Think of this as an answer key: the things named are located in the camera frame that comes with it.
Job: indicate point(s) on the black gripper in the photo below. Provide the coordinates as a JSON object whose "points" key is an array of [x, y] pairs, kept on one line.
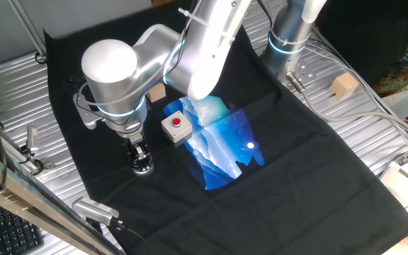
{"points": [[133, 147]]}

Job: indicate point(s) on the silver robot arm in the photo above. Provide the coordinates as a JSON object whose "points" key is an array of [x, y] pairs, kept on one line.
{"points": [[119, 78]]}

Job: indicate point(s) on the clear glass jar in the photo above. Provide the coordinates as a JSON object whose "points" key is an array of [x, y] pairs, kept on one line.
{"points": [[144, 172]]}

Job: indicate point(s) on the grey box with red button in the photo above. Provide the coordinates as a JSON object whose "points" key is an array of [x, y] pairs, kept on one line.
{"points": [[184, 129]]}

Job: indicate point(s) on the wooden cube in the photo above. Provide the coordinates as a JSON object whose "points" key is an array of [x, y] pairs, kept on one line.
{"points": [[156, 93], [344, 86]]}

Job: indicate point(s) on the black keyboard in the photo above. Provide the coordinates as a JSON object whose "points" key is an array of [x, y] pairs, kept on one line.
{"points": [[12, 233]]}

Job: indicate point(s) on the black cloth with blue print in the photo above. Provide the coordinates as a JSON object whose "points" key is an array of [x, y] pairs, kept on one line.
{"points": [[296, 195]]}

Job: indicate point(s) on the thin metal pole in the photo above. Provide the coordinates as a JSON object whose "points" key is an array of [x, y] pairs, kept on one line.
{"points": [[27, 26]]}

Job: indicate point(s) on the black chair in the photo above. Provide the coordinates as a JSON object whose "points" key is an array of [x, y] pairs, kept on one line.
{"points": [[367, 35]]}

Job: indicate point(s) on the white flat device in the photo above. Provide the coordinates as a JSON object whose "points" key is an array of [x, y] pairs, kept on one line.
{"points": [[406, 187]]}

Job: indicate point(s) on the colourful patterned fabric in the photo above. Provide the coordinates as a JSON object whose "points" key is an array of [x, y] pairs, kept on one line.
{"points": [[407, 67]]}

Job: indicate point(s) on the wrist camera with silver bracket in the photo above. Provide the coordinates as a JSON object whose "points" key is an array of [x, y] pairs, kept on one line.
{"points": [[85, 115]]}

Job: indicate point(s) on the silver camera on rail clamp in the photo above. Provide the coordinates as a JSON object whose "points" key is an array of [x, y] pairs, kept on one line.
{"points": [[32, 136]]}

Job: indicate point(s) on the aluminium frame beam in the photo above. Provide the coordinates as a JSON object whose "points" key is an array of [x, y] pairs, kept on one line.
{"points": [[12, 187]]}

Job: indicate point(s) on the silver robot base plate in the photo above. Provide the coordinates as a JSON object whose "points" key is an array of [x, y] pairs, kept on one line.
{"points": [[305, 72]]}

